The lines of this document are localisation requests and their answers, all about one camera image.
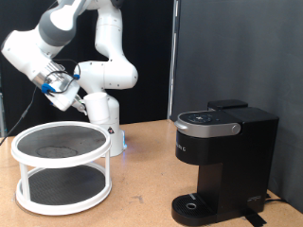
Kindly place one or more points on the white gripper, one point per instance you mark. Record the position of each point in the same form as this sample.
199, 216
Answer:
64, 94

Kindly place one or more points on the black Keurig coffee machine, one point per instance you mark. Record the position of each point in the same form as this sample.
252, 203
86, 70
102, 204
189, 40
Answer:
240, 157

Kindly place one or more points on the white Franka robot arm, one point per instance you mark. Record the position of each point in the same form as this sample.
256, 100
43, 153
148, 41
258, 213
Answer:
104, 72

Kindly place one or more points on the white two-tier turntable stand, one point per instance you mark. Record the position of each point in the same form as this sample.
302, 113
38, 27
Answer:
60, 162

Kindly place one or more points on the black backdrop curtain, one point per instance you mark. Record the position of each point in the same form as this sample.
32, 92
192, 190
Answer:
151, 38

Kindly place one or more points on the grey metal pole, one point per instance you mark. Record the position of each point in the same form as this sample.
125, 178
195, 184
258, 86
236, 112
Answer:
173, 63

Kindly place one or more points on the grey backdrop panel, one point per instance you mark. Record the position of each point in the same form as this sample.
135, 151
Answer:
236, 47

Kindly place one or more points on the grey frame post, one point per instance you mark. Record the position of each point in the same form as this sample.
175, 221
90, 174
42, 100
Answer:
2, 116

